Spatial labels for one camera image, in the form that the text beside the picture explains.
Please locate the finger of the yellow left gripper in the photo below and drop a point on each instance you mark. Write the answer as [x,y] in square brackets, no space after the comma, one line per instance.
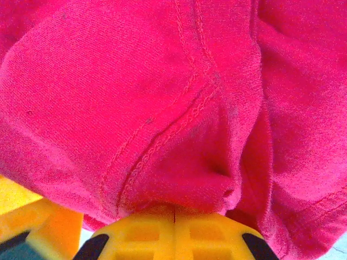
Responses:
[40,222]

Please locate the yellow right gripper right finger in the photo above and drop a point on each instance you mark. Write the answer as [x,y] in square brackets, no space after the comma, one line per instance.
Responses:
[211,238]

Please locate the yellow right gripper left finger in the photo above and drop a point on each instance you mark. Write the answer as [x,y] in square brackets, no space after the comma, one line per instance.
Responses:
[141,238]

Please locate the red t-shirt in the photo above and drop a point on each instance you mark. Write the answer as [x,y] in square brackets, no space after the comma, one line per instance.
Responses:
[162,94]

